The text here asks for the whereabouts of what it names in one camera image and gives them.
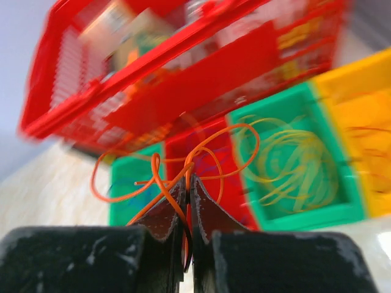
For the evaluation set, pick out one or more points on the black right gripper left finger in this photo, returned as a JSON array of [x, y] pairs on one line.
[[143, 257]]

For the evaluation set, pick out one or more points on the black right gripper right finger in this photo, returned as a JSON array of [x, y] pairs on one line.
[[228, 257]]

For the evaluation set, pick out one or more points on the left green bin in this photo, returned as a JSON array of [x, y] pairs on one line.
[[125, 172]]

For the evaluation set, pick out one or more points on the green bin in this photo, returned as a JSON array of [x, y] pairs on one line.
[[294, 163], [125, 172]]

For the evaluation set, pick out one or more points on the red bin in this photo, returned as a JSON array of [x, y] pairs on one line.
[[229, 192]]

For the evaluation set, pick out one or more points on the right green bin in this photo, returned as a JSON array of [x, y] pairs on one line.
[[294, 163]]

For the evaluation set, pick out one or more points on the red plastic basket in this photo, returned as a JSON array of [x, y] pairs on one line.
[[125, 73]]

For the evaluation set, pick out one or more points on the yellow bin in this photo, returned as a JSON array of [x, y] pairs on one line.
[[357, 99]]

